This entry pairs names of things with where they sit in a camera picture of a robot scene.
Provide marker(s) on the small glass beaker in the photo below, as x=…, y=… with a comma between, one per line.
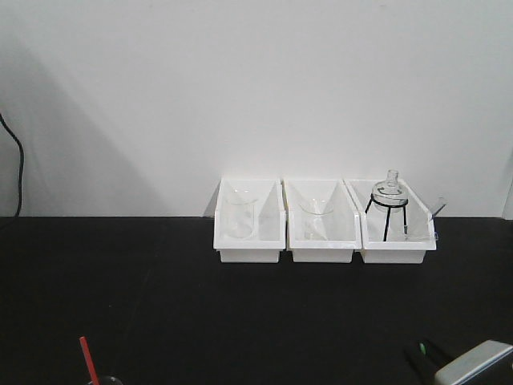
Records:
x=106, y=380

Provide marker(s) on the glass flask on tripod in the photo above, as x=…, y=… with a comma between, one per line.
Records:
x=390, y=192

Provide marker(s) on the white storage bin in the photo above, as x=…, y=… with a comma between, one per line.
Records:
x=396, y=249
x=268, y=238
x=343, y=229

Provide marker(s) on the left white storage bin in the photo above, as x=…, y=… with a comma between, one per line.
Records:
x=268, y=238

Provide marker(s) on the clear glass tube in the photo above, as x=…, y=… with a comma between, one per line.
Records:
x=419, y=230

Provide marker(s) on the black wire tripod stand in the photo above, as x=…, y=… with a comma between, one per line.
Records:
x=387, y=216

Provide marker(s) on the short glass beaker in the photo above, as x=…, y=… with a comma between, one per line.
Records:
x=317, y=213

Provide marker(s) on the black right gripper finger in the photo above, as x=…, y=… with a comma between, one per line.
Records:
x=426, y=366

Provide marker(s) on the tall glass beaker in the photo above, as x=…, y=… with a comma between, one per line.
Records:
x=239, y=213

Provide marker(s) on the middle white storage bin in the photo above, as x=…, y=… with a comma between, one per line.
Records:
x=343, y=229

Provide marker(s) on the right white storage bin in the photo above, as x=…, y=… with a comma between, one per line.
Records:
x=396, y=249

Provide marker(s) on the red plastic spoon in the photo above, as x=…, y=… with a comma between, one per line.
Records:
x=89, y=361

